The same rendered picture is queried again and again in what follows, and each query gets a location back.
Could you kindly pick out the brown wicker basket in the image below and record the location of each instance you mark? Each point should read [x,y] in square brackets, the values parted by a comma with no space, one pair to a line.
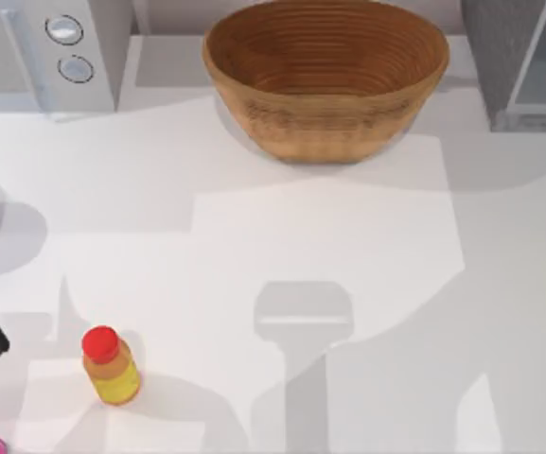
[324,94]

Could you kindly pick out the yellow bottle with red cap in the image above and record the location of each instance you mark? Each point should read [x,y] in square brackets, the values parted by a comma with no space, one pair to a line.
[111,369]

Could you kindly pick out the round microwave knob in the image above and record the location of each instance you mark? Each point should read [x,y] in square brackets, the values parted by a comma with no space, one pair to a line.
[64,29]
[75,68]

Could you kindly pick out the grey cabinet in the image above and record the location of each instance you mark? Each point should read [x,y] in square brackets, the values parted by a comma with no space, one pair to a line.
[514,61]

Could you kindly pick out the pale microwave oven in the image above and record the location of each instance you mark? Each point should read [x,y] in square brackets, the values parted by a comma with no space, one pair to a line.
[12,57]

